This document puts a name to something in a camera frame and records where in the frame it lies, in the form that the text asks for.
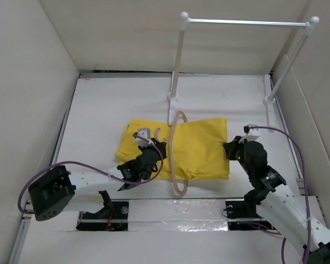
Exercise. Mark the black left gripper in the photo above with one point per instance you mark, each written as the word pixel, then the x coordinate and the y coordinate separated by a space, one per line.
pixel 160 145

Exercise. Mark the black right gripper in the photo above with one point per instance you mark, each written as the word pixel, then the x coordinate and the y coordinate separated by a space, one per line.
pixel 231 146

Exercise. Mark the yellow trousers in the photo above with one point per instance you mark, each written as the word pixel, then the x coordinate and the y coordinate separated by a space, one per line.
pixel 199 145

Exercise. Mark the wooden clothes hanger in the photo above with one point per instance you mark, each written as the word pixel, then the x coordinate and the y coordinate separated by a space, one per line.
pixel 173 156

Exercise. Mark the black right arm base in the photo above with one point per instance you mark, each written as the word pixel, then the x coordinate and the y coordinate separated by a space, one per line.
pixel 241 216

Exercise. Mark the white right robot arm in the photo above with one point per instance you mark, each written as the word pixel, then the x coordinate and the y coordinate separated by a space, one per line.
pixel 272 199

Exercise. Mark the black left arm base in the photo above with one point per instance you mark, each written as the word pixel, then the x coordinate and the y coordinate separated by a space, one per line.
pixel 112 217

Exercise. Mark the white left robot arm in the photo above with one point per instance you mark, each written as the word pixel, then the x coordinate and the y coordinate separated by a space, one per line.
pixel 55 189

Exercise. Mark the white clothes rack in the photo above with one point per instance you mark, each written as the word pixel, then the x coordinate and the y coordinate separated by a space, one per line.
pixel 270 91

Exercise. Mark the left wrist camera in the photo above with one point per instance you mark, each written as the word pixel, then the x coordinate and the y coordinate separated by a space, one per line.
pixel 143 134

